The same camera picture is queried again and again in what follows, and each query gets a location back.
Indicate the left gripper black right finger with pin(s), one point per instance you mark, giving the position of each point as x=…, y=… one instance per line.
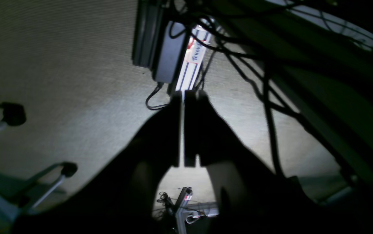
x=238, y=177

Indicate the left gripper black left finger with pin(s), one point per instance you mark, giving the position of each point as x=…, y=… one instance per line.
x=153, y=150

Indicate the white labelled box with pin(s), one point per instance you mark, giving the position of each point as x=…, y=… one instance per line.
x=192, y=61

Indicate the black power adapter brick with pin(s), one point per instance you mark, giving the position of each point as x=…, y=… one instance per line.
x=159, y=40

